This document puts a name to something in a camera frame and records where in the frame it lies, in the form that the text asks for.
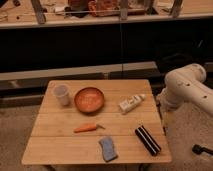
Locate wooden shelf with clutter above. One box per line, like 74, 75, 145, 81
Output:
0, 0, 213, 29

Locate black object on floor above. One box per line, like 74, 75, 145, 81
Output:
192, 144, 213, 155

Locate blue sponge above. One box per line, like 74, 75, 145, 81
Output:
99, 136, 118, 162

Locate wooden table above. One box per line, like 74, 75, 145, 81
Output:
22, 79, 171, 165

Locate white tube bottle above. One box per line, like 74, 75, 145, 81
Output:
119, 94, 146, 114

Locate orange pepper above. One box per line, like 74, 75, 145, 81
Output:
74, 123, 103, 133

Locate orange ceramic bowl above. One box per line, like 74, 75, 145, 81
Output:
74, 87, 105, 113

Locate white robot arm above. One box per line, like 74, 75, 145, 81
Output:
157, 63, 213, 117

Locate translucent plastic cup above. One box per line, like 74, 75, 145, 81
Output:
53, 84, 70, 106

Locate black striped box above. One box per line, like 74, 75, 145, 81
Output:
135, 125, 161, 156

